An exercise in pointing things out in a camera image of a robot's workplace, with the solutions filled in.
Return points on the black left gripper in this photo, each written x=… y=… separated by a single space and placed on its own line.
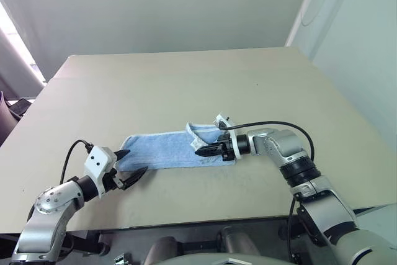
x=111 y=181

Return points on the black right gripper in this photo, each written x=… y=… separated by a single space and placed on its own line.
x=229 y=148

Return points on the light blue towel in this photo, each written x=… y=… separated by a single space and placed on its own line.
x=161 y=150

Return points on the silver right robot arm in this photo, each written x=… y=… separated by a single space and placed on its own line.
x=287 y=146

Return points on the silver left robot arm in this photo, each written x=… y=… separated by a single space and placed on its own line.
x=46 y=203

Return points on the dark brown rounded shape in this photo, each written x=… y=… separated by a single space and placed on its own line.
x=162 y=251

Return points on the grey rounded shape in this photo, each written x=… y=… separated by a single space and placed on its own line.
x=239 y=241

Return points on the dark brown chair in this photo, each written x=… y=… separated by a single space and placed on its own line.
x=6 y=119

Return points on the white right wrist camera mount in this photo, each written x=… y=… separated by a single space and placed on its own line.
x=221 y=119

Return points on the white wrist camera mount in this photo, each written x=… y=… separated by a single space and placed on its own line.
x=97 y=159
x=221 y=119

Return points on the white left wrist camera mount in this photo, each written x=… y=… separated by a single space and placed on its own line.
x=97 y=159

